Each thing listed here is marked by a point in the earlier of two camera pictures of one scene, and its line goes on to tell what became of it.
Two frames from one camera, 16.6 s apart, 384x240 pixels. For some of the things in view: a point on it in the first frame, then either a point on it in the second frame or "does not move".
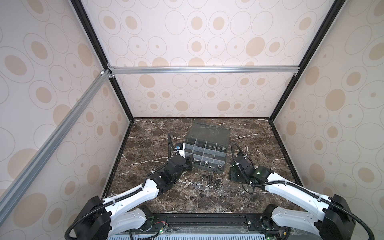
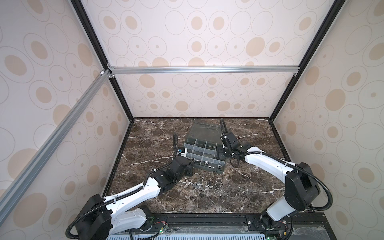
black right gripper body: [234, 177] -> [226, 152]
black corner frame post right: [334, 10] does not move
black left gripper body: [186, 165] does not move
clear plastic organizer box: [208, 145] does not move
